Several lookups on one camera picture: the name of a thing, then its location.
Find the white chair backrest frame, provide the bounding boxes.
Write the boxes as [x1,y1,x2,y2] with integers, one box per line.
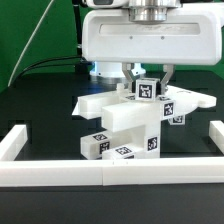
[75,85,217,132]

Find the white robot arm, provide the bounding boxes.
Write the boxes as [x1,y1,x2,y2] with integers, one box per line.
[82,0,224,80]

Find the white chair seat part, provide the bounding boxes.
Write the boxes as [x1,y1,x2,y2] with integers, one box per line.
[106,123,162,159]

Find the white cable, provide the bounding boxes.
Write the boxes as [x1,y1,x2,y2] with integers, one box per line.
[6,0,54,88]

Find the black cables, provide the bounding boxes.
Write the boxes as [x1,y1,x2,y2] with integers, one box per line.
[14,53,91,79]

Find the white U-shaped obstacle fence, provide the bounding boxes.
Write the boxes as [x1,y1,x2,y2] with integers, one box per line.
[0,125,224,187]

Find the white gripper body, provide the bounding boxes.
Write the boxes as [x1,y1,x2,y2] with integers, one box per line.
[82,6,223,65]

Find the black camera pole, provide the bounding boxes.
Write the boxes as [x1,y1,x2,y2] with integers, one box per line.
[71,0,85,55]

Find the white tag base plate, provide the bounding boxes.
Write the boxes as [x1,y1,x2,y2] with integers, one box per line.
[72,106,81,116]

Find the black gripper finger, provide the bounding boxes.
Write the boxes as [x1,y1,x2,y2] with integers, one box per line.
[122,63,136,91]
[160,64,175,94]

